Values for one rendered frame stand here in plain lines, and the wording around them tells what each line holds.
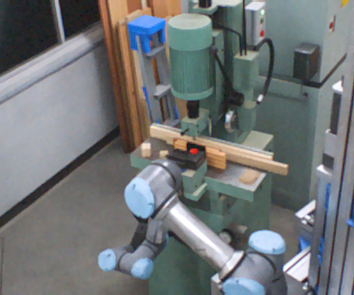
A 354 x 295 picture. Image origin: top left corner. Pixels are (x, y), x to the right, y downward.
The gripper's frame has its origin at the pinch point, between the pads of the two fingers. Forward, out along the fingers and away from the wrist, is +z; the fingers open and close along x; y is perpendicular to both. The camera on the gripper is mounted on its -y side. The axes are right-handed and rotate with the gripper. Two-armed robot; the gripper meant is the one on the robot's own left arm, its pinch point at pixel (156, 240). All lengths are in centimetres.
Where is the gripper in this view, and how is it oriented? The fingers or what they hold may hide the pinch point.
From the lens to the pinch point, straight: 240.4
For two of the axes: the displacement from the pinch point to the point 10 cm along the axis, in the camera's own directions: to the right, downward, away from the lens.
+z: 5.0, -0.3, 8.6
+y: -1.4, 9.8, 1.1
